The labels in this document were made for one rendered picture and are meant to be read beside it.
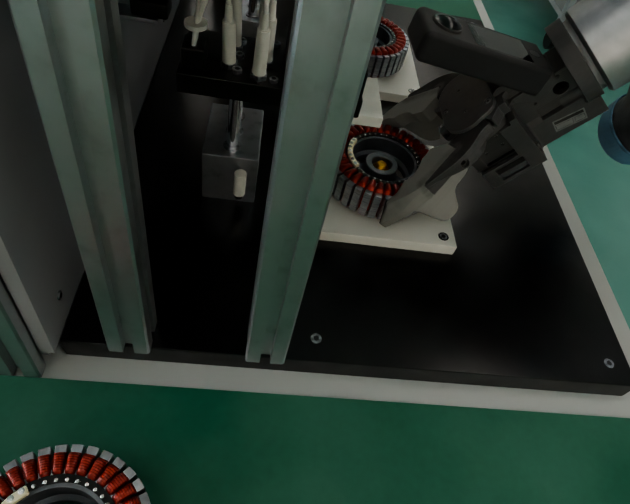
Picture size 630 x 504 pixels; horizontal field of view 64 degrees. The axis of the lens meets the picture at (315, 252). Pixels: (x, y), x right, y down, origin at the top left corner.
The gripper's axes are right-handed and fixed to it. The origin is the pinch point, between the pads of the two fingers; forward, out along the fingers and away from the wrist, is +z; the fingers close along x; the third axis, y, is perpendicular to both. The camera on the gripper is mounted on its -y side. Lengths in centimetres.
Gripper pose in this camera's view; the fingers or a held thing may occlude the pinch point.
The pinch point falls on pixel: (372, 170)
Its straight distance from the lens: 51.7
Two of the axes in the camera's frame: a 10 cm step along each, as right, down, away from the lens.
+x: 0.0, -7.8, 6.3
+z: -7.2, 4.4, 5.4
